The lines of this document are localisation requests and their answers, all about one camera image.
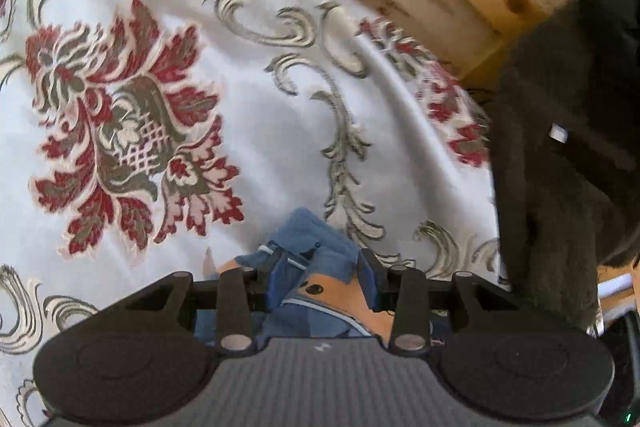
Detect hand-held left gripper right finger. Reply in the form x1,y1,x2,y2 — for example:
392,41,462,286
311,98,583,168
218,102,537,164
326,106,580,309
359,248,523,354

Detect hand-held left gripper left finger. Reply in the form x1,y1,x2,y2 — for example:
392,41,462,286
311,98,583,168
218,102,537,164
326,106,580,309
107,252,288,354

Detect blue pants with orange print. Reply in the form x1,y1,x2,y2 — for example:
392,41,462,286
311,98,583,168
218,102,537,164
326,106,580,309
194,207,401,348

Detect white floral bedspread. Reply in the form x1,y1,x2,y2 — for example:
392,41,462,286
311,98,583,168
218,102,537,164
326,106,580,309
0,0,511,427

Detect dark fuzzy blanket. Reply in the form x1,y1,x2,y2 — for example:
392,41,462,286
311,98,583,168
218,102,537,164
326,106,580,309
482,0,640,335

